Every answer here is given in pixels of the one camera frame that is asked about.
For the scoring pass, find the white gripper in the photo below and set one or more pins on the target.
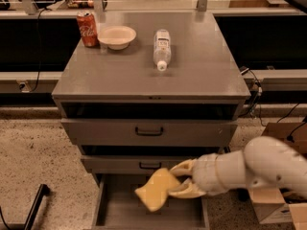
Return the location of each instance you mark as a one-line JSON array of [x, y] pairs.
[[205, 173]]

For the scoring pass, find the yellow sponge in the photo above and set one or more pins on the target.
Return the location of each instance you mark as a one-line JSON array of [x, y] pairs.
[[155, 192]]

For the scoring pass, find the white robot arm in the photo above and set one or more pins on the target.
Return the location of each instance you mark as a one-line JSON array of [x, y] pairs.
[[263, 163]]

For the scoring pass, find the grey bottom drawer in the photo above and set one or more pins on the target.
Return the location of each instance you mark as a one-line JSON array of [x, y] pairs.
[[119, 208]]

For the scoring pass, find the grey drawer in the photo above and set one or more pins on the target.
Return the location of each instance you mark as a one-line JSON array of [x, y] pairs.
[[119, 208], [125, 159], [113, 124]]

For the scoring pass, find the grey middle drawer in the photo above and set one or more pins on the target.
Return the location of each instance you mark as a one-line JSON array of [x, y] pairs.
[[125, 159]]

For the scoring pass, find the grey drawer cabinet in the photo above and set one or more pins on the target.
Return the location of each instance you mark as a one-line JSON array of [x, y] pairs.
[[201, 71]]

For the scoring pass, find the grey top drawer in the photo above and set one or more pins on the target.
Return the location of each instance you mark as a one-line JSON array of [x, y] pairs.
[[113, 124]]

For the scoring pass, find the cardboard box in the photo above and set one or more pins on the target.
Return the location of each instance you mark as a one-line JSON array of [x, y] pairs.
[[272, 205]]

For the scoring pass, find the clear plastic bottle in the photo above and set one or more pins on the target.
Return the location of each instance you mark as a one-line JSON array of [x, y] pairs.
[[162, 49]]

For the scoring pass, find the black metal stand leg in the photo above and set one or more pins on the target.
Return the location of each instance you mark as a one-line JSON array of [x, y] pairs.
[[42, 192]]

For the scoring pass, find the white bowl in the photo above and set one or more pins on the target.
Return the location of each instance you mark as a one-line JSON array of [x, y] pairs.
[[116, 37]]

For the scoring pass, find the red cola can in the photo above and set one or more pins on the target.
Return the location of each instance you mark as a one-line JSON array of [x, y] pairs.
[[87, 26]]

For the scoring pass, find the black drawer handle middle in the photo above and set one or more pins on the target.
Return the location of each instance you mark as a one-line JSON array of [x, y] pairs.
[[150, 166]]

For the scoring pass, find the black drawer handle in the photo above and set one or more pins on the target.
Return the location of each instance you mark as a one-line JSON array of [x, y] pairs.
[[150, 166], [149, 133]]

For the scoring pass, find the black drawer handle top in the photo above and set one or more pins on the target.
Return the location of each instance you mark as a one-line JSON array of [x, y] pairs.
[[149, 133]]

